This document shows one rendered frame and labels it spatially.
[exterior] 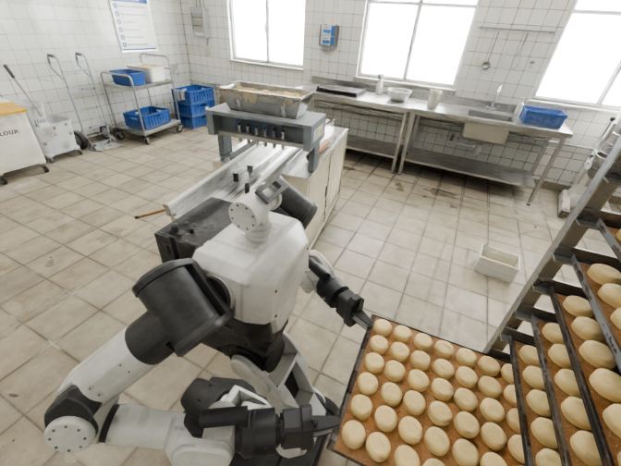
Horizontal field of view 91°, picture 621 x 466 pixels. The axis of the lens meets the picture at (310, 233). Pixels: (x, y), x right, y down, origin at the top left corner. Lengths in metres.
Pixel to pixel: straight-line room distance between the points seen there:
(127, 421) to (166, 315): 0.26
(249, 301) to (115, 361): 0.24
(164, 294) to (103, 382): 0.19
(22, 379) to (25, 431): 0.32
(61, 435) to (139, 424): 0.12
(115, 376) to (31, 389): 1.68
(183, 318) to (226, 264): 0.14
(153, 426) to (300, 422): 0.29
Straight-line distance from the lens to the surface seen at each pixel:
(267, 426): 0.75
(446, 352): 0.97
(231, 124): 2.24
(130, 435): 0.77
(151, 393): 2.03
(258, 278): 0.62
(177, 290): 0.57
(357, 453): 0.80
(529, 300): 0.92
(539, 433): 0.84
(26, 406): 2.29
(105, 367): 0.66
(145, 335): 0.60
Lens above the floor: 1.69
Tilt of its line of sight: 35 degrees down
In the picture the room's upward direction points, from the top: 4 degrees clockwise
